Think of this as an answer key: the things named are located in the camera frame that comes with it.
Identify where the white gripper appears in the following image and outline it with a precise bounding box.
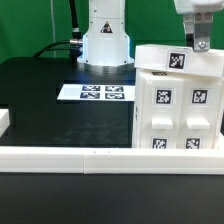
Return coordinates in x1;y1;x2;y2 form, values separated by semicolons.
174;0;224;52

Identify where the white cabinet top block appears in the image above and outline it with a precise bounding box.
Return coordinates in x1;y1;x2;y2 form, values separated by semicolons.
135;44;224;78

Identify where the white door panel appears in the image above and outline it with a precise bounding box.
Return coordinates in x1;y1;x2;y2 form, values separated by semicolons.
178;78;223;149
139;76;183;149

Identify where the white cabinet body box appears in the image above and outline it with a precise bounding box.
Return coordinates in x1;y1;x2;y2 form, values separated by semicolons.
132;70;224;149

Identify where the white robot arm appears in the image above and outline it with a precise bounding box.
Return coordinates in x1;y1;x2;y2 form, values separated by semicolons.
78;0;224;72

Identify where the white marker sheet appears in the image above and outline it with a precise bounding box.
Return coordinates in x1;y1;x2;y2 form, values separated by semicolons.
57;84;135;101

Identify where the white U-shaped fence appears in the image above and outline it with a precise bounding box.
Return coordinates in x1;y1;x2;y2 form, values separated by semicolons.
0;108;224;175

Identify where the black cable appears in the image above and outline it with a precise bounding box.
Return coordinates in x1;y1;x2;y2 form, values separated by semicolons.
32;0;84;58

